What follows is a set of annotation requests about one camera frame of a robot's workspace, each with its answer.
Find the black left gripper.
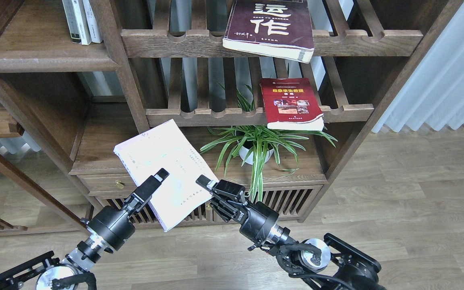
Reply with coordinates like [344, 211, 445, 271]
[81, 168, 169, 255]

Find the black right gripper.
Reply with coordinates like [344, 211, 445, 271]
[196, 175, 280, 247]

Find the white lavender paperback book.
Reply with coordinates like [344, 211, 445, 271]
[114, 120, 217, 231]

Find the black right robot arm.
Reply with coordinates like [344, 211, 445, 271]
[196, 176, 383, 290]

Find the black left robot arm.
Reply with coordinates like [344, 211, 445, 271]
[0, 169, 169, 290]

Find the brass drawer knob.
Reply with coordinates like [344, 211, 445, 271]
[115, 180, 125, 189]

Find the white plant pot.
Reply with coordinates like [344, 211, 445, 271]
[239, 146, 274, 165]

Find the green spider plant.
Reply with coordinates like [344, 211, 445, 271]
[200, 83, 338, 202]

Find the dark wooden bookshelf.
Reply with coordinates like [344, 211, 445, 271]
[0, 0, 463, 222]

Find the red paperback book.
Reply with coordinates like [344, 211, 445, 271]
[260, 78, 324, 131]

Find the white upright book right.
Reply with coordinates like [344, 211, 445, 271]
[83, 0, 103, 44]

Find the white upright book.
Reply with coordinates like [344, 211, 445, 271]
[83, 0, 103, 44]
[63, 0, 91, 45]

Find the large maroon book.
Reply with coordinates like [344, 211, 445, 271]
[223, 0, 315, 64]

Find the white upright book left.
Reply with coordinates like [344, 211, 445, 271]
[63, 0, 91, 45]

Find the white pleated curtain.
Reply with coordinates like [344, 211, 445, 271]
[372, 3, 464, 133]

